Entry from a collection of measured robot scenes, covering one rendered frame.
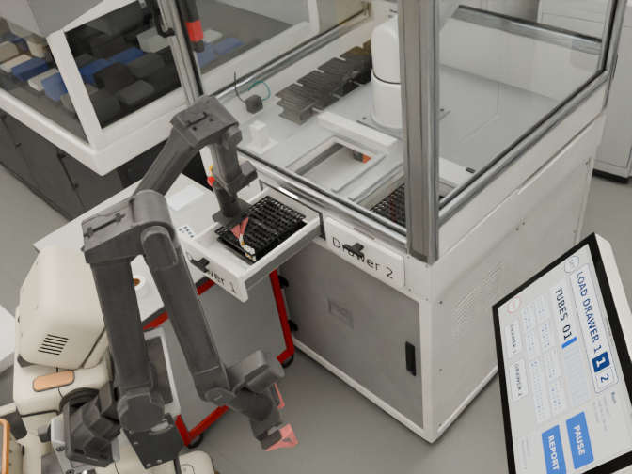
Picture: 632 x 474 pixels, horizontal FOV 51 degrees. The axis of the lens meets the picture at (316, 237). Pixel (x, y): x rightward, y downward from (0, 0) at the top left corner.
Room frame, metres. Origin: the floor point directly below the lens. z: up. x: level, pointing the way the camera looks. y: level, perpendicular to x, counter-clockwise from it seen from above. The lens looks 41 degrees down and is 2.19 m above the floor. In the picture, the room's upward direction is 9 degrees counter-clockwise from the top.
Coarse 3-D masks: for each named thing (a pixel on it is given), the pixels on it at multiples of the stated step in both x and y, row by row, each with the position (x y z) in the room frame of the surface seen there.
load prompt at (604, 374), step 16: (576, 272) 0.94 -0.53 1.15; (576, 288) 0.91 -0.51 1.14; (592, 288) 0.88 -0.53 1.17; (576, 304) 0.87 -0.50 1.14; (592, 304) 0.84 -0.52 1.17; (592, 320) 0.81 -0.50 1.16; (592, 336) 0.77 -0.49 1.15; (592, 352) 0.74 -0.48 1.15; (608, 352) 0.72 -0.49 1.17; (592, 368) 0.71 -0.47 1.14; (608, 368) 0.69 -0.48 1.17; (608, 384) 0.66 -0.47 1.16
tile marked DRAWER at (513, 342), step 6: (516, 318) 0.96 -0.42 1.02; (510, 324) 0.95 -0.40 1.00; (516, 324) 0.94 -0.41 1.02; (504, 330) 0.95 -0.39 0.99; (510, 330) 0.94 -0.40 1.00; (516, 330) 0.93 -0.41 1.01; (510, 336) 0.93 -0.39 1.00; (516, 336) 0.91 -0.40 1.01; (510, 342) 0.91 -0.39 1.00; (516, 342) 0.90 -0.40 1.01; (522, 342) 0.88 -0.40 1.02; (510, 348) 0.90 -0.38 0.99; (516, 348) 0.88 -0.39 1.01; (522, 348) 0.87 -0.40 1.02; (510, 354) 0.88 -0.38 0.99; (516, 354) 0.87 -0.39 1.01
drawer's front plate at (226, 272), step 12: (180, 240) 1.54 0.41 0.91; (192, 240) 1.52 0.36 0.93; (192, 252) 1.50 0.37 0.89; (204, 252) 1.45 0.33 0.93; (192, 264) 1.52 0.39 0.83; (216, 264) 1.41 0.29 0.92; (228, 264) 1.39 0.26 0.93; (228, 276) 1.37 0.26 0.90; (240, 276) 1.34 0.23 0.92; (228, 288) 1.39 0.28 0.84; (240, 288) 1.33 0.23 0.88
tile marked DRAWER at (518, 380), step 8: (520, 360) 0.85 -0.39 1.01; (512, 368) 0.84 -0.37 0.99; (520, 368) 0.83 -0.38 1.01; (512, 376) 0.82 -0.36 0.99; (520, 376) 0.81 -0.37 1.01; (512, 384) 0.81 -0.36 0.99; (520, 384) 0.79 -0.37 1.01; (528, 384) 0.78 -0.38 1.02; (512, 392) 0.79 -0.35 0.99; (520, 392) 0.77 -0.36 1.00; (528, 392) 0.76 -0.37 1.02; (512, 400) 0.77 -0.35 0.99
